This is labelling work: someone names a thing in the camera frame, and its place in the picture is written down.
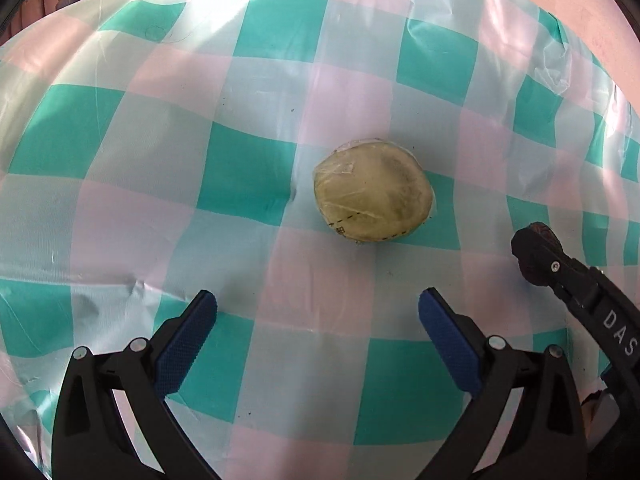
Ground large green fruit half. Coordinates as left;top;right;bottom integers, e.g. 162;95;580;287
312;139;435;243

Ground dark passion fruit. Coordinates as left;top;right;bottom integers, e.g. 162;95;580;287
528;221;559;244

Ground teal pink checkered tablecloth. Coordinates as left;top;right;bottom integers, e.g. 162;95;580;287
1;0;639;479

